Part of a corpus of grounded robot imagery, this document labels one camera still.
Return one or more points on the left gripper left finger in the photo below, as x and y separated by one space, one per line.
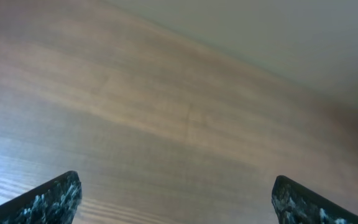
55 201

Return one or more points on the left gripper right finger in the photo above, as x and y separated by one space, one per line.
294 204

